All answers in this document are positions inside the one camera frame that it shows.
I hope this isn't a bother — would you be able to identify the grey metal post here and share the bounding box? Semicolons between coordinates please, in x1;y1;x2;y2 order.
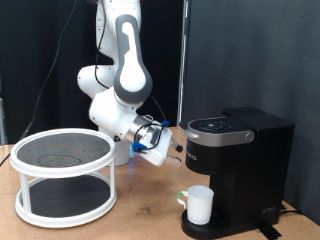
0;96;6;145

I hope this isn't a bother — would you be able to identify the grey backdrop panel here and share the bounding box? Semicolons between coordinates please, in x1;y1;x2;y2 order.
181;0;320;226

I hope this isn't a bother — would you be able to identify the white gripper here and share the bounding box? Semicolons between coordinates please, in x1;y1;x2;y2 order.
141;123;185;167

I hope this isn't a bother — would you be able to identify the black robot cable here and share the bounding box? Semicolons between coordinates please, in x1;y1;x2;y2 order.
0;0;168;168

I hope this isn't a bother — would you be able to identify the black Keurig coffee machine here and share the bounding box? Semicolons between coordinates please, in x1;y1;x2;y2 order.
180;106;296;240

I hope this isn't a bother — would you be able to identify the silver metal pole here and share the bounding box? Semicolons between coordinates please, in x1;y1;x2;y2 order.
177;0;192;128

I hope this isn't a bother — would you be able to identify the black curtain backdrop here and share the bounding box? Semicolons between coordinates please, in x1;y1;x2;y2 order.
0;0;184;146

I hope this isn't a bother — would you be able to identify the white mug green handle mark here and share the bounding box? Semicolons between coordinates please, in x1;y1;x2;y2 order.
176;185;215;226

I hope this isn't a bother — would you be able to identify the black power cord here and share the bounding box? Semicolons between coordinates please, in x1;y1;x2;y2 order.
279;203;303;216

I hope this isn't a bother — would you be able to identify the white two-tier turntable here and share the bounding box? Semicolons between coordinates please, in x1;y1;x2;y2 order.
9;127;118;229

